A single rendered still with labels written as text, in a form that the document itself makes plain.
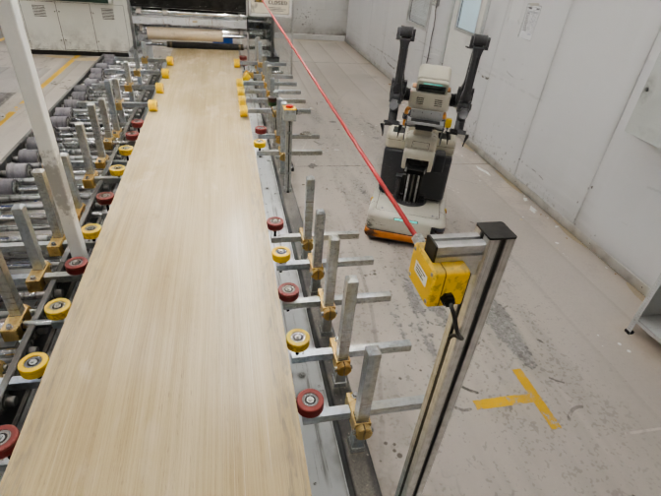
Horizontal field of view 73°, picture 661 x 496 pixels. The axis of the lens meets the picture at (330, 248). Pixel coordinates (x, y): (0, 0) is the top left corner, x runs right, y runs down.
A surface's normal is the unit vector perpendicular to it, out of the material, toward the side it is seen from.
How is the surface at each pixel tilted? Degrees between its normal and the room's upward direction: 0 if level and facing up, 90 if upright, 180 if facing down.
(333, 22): 90
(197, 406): 0
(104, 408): 0
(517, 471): 0
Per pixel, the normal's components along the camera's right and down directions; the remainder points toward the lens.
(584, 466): 0.07, -0.83
